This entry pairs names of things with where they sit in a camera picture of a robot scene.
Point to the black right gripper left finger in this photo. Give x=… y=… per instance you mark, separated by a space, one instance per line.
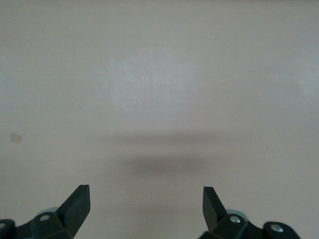
x=74 y=209

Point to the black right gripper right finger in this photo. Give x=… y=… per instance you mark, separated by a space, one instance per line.
x=211 y=209

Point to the small brown tape patch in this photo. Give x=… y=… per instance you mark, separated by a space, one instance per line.
x=16 y=138

